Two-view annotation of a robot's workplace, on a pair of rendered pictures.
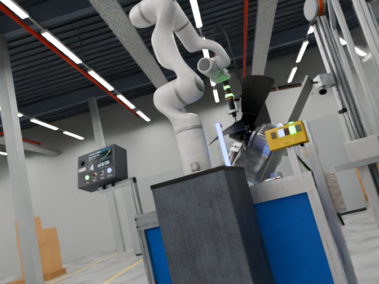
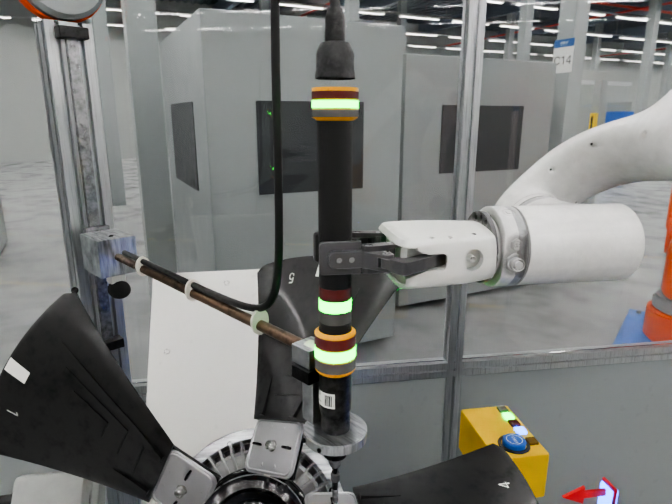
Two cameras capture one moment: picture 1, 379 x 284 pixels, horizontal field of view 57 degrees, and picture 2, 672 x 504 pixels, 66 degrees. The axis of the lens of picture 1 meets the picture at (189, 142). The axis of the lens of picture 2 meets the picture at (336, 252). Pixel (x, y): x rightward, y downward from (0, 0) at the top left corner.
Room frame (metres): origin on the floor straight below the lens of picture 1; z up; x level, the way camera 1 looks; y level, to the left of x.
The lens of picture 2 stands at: (2.23, 0.13, 1.64)
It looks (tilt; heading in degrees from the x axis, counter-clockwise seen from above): 15 degrees down; 238
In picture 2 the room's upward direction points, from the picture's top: straight up
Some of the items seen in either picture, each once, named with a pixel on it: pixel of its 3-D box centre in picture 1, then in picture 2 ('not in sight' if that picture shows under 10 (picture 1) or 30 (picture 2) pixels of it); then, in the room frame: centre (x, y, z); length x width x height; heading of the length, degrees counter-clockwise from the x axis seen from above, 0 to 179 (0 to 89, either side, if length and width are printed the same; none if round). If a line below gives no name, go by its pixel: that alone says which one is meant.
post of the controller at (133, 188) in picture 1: (135, 195); not in sight; (1.84, 0.34, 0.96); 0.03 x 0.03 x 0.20; 67
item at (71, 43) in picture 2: (327, 65); (92, 200); (2.11, -0.95, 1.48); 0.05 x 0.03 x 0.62; 12
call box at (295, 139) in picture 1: (287, 138); (500, 453); (1.52, -0.42, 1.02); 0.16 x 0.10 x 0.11; 67
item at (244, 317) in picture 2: (277, 89); (191, 292); (2.03, -0.59, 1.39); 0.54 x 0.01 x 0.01; 102
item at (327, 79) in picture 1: (324, 80); (107, 251); (2.10, -0.90, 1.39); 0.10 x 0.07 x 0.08; 102
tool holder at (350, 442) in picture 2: (233, 104); (328, 393); (1.97, -0.30, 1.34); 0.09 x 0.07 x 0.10; 102
